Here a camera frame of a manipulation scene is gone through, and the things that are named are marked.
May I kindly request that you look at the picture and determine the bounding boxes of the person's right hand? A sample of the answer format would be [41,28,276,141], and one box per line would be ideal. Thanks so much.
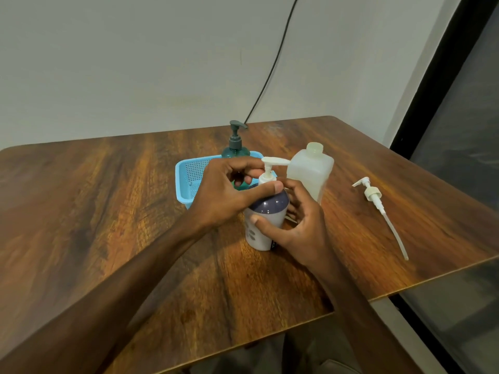
[249,177,332,269]

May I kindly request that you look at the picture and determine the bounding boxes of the person's left hand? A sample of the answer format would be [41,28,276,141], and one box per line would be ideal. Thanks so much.
[191,156,284,230]

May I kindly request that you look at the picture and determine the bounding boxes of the blue plastic basket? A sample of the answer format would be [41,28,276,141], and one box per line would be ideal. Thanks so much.
[175,151,278,210]

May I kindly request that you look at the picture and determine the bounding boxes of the small dark green bottle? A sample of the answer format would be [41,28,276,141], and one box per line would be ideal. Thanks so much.
[221,146,252,190]

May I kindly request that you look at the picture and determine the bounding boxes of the small purple and white bottle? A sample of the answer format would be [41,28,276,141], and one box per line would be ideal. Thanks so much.
[244,189,290,252]

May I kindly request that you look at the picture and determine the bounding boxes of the short white pump head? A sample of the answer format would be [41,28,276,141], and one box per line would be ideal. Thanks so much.
[258,156,291,185]

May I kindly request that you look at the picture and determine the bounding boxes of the dark green pump head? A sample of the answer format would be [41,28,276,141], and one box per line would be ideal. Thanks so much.
[228,120,248,151]

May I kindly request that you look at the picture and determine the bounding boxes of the large translucent bottle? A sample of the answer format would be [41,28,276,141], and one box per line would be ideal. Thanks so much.
[286,142,335,205]

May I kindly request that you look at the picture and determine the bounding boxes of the person's right forearm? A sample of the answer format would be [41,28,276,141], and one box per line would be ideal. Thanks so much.
[308,252,424,374]

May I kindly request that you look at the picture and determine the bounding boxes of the person's left forearm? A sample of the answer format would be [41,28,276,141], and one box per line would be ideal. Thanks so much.
[0,218,211,374]

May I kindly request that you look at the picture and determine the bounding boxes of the person's beige trousers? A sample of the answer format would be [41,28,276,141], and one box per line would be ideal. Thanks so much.
[187,315,363,374]

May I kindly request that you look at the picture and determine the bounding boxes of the black cable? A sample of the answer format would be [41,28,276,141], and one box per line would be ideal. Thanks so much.
[243,0,301,124]

